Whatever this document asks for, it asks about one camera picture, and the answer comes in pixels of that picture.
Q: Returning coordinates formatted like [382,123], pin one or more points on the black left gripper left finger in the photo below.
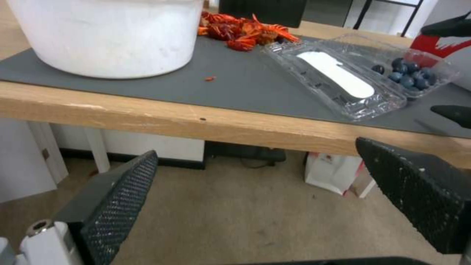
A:
[110,204]

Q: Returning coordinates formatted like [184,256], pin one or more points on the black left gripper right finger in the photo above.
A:
[423,193]

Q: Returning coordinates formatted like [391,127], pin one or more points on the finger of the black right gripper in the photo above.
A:
[447,26]
[454,113]

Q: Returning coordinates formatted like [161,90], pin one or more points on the white paper shopping bag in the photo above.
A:
[327,174]

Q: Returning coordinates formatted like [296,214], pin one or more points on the white label on container lid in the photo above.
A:
[338,74]

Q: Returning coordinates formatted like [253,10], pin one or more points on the clear plastic takeout container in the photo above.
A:
[331,91]

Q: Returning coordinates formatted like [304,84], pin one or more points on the dark blueberry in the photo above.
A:
[378,68]
[395,76]
[421,83]
[417,74]
[427,73]
[397,63]
[406,81]
[409,67]

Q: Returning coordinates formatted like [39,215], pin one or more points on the white table leg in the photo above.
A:
[96,149]

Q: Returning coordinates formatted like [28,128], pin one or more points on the white cabinet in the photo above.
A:
[25,160]

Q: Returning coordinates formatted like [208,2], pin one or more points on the small red shell crumb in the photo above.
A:
[210,79]

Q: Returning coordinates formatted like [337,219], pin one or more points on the large white plastic bucket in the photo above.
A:
[110,36]

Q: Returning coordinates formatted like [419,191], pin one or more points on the grey table mat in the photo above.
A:
[235,88]

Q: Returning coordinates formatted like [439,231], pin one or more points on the black chair back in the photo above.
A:
[263,12]

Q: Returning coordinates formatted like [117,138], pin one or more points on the red crayfish shell pile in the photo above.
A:
[243,31]

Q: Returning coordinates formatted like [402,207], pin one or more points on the black metal frame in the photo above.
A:
[386,11]

